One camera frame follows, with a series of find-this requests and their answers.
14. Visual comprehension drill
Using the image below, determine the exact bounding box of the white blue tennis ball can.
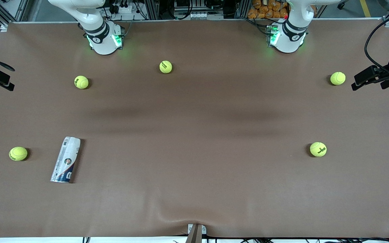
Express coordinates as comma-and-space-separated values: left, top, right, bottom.
50, 136, 81, 184

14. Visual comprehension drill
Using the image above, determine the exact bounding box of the yellow tennis ball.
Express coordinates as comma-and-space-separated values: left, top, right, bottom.
330, 72, 346, 86
9, 146, 28, 161
159, 60, 173, 74
74, 75, 89, 89
310, 142, 327, 157

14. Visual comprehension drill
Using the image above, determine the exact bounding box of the pile of orange objects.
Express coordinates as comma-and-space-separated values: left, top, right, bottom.
248, 0, 316, 19

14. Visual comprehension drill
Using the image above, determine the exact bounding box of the white power strip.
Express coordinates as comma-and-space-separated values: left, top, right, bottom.
112, 3, 141, 15

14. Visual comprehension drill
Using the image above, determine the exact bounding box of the grey electronics box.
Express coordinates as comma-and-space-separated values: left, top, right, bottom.
174, 0, 224, 20

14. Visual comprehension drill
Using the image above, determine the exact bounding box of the brown table cover sheet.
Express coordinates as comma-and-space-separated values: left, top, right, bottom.
0, 19, 389, 238

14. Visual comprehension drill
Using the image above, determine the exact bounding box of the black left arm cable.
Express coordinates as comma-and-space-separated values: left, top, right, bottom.
364, 10, 389, 73

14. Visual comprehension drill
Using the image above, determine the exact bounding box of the aluminium frame post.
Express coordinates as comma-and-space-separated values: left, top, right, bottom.
146, 0, 159, 20
237, 0, 251, 19

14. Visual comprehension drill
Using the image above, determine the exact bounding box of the silver clamp bracket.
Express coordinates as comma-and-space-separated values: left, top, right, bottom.
187, 223, 207, 243

